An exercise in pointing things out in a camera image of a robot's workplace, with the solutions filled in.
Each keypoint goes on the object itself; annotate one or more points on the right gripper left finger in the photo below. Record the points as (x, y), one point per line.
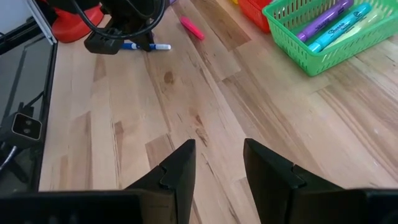
(174, 189)

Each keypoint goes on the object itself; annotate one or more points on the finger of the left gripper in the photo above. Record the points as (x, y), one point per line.
(145, 40)

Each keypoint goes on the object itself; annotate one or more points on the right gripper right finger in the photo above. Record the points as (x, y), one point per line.
(273, 193)

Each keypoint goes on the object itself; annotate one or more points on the blue Expo marker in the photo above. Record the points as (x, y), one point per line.
(163, 47)

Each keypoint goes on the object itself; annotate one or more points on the pink highlighter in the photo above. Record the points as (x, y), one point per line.
(191, 28)

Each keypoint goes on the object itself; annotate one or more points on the teal Sharpie highlighter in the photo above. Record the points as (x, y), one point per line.
(339, 29)

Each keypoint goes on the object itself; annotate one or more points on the purple highlighter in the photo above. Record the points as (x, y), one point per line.
(323, 20)

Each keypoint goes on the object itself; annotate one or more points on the pale green highlighter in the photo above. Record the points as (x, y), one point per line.
(362, 28)

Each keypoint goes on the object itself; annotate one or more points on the red plastic basket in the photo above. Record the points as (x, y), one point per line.
(253, 12)

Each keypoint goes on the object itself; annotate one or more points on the green plastic basket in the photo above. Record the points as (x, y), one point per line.
(295, 53)

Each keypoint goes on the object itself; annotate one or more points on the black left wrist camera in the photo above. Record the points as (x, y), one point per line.
(102, 43)

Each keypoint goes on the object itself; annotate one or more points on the silver aluminium rail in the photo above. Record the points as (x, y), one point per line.
(40, 18)

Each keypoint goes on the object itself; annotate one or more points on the black aluminium table frame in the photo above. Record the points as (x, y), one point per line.
(46, 109)

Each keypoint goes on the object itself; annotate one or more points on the small grey table camera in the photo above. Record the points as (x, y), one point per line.
(26, 129)

